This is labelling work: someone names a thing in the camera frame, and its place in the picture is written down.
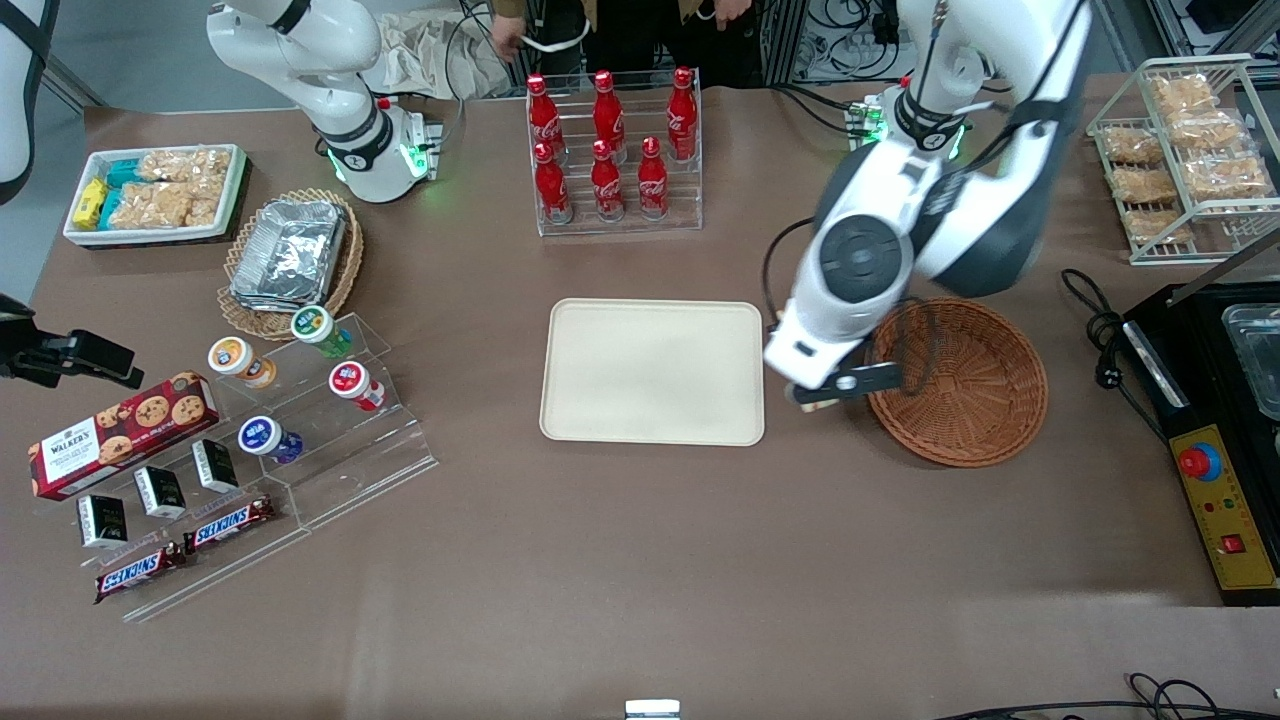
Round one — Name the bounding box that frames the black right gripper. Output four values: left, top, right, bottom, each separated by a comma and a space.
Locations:
0, 295, 143, 391

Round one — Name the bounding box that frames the brown round wicker basket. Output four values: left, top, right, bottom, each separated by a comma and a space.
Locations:
866, 297, 1049, 468

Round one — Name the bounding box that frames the light wicker basket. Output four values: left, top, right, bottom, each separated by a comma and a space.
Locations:
218, 188, 364, 341

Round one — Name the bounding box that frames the beige plastic serving tray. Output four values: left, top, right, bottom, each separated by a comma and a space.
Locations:
540, 298, 766, 447

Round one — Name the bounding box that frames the person right hand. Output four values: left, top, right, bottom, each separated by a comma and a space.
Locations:
493, 15, 532, 63

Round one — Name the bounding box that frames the red Walkers cookie box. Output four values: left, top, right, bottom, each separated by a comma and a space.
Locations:
28, 372, 221, 501

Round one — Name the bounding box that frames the orange gum bottle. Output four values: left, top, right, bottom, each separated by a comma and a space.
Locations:
208, 337, 278, 389

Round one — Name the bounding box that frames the small black white carton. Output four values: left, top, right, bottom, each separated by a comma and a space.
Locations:
77, 494, 129, 548
134, 466, 187, 519
192, 438, 239, 493

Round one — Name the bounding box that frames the clear bag of crackers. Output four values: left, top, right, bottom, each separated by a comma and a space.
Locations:
190, 172, 233, 227
138, 149, 233, 187
110, 183, 197, 230

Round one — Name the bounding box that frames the purple gum bottle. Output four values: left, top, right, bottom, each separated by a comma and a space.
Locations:
238, 416, 304, 465

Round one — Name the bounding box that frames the Snickers chocolate bar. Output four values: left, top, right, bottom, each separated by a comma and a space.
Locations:
95, 543, 188, 604
183, 495, 275, 554

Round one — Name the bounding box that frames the white rectangular plastic bin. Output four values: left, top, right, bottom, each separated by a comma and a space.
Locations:
63, 144, 249, 247

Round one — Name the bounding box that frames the stack of foil trays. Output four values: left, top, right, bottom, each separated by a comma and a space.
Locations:
230, 200, 348, 313

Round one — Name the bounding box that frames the green gum bottle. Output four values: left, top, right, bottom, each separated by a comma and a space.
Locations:
291, 305, 353, 359

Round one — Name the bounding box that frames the red gum bottle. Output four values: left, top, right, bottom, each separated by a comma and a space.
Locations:
329, 361, 386, 412

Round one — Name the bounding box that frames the clear acrylic stepped display stand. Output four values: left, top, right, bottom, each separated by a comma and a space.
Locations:
40, 312, 438, 623

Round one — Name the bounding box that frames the clear acrylic bottle rack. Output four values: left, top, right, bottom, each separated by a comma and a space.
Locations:
527, 68, 703, 237

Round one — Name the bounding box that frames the red Coca-Cola bottle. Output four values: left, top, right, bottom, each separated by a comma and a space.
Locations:
637, 137, 669, 219
590, 139, 625, 221
667, 67, 698, 161
592, 70, 626, 151
527, 74, 566, 166
533, 141, 573, 224

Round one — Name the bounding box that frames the black appliance with yellow panel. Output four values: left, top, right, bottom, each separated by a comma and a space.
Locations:
1122, 232, 1280, 607

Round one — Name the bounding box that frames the bagged fried snack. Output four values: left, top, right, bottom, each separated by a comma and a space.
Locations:
1180, 155, 1273, 201
1148, 75, 1219, 113
1100, 125, 1166, 166
1125, 208, 1193, 246
1110, 165, 1179, 204
1165, 108, 1251, 151

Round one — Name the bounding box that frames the clear plastic container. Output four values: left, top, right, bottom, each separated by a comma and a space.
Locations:
1222, 303, 1280, 421

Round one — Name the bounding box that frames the person in dark clothes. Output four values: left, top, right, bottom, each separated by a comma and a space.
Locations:
488, 0, 763, 91

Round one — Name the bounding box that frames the white cloth bag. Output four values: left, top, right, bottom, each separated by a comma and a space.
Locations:
375, 12, 511, 101

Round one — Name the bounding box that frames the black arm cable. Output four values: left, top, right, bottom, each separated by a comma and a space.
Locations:
761, 215, 833, 333

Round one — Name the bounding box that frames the black power cable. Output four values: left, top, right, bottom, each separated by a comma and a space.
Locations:
1060, 268, 1171, 441

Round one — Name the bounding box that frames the white wire rack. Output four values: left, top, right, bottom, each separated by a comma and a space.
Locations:
1087, 55, 1280, 266

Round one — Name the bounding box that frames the black cable bundle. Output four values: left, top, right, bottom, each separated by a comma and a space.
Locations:
775, 0, 906, 133

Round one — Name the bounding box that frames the black floor cable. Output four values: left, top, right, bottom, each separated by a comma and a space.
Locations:
935, 673, 1280, 720

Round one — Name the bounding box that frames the white cable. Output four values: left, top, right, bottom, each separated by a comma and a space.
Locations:
520, 18, 593, 54

